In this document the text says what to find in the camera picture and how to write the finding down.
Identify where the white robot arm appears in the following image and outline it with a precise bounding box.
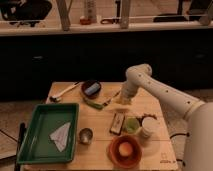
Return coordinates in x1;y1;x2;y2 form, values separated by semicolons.
118;64;213;171

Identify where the white cup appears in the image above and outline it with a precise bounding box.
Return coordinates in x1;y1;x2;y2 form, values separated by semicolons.
140;117;159;138

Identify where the small metal cup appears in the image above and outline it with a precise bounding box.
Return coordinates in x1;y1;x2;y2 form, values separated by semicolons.
79;128;93;145

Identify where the small screwdriver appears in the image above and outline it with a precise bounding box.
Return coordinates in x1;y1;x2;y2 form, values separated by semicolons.
102;90;120;107

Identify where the black rectangular block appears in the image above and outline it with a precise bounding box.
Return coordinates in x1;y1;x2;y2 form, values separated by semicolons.
110;113;125;135

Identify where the green pepper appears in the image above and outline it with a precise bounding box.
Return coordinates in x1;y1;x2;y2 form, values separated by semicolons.
83;97;103;110

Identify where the dark red small plate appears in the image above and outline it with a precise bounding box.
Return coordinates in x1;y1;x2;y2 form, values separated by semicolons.
140;114;157;122

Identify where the blue rectangular block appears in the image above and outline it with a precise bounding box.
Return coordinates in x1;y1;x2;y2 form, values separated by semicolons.
85;83;100;96

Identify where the dark bowl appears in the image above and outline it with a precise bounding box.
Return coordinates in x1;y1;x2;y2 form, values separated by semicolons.
81;80;101;99

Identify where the orange round fruit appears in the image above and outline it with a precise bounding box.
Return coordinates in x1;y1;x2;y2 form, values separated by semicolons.
119;142;132;157

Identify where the orange bowl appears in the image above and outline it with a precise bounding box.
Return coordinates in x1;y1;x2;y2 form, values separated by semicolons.
108;135;142;169

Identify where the green plastic tray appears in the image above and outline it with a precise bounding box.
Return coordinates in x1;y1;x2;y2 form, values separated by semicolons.
17;103;79;164

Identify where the red object on floor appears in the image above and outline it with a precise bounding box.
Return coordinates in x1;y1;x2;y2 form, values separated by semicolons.
79;16;92;25

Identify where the black bar beside table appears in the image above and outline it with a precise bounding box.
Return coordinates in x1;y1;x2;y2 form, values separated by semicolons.
14;123;26;171

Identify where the black office chair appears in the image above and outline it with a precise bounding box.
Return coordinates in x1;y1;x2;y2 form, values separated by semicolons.
0;0;52;27

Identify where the black floor cable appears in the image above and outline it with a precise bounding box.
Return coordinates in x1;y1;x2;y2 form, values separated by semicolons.
169;132;186;164

